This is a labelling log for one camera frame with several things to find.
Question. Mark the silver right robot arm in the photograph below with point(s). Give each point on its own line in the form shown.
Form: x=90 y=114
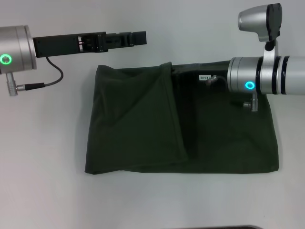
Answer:
x=269 y=76

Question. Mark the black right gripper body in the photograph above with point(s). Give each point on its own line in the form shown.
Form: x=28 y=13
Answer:
x=190 y=81

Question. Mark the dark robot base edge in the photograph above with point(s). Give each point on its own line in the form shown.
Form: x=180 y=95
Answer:
x=233 y=227

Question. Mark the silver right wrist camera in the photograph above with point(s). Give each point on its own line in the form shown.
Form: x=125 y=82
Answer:
x=259 y=21

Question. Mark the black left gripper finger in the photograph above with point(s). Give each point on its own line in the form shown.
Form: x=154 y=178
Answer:
x=124 y=33
x=128 y=40

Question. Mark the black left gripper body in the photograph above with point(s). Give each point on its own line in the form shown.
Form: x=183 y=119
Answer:
x=62 y=45

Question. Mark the dark green T-shirt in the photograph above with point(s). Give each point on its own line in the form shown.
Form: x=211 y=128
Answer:
x=143 y=131

